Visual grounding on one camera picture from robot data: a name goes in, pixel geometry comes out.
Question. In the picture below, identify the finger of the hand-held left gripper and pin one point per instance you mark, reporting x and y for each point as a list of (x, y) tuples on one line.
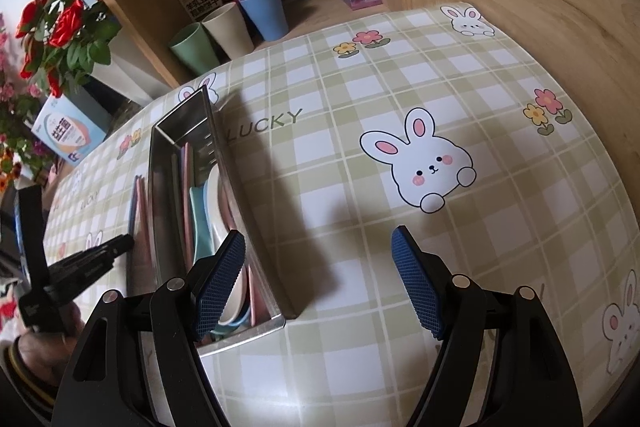
[(30, 227), (95, 254)]

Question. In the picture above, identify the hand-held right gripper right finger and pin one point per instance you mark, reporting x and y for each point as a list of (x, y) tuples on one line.
[(415, 282)]

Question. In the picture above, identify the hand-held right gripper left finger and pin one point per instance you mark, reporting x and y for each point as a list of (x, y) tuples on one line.
[(222, 282)]

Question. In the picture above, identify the pink spoon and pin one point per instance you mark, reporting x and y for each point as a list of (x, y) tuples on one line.
[(258, 297)]

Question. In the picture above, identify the pink chopstick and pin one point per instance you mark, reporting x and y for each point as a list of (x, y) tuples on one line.
[(144, 227), (186, 187)]

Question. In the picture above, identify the blue chopstick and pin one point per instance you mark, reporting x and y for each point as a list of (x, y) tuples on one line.
[(133, 212)]

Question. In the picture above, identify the white spoon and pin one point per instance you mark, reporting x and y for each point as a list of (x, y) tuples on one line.
[(220, 217)]

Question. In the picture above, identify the green spoon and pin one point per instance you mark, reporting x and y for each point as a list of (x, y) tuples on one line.
[(199, 217)]

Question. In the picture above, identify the stainless steel utensil tray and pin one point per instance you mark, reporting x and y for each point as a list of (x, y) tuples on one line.
[(162, 187)]

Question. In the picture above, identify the person's left hand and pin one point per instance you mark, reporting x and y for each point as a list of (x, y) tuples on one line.
[(47, 347)]

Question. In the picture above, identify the white supplement box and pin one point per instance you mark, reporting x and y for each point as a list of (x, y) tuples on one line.
[(65, 127)]

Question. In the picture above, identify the pink blossom flower arrangement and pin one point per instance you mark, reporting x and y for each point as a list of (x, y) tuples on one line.
[(15, 107)]

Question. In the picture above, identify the checked rabbit print tablecloth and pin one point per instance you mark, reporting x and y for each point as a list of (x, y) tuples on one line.
[(350, 107)]

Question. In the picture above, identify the red rose plant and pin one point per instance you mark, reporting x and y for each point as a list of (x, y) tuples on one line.
[(65, 22)]

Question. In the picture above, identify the green cup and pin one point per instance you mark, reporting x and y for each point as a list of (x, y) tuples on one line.
[(192, 49)]

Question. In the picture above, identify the beige cup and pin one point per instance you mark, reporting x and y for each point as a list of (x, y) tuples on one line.
[(227, 32)]

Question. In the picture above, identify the blue cup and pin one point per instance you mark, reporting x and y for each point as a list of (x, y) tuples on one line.
[(265, 14)]

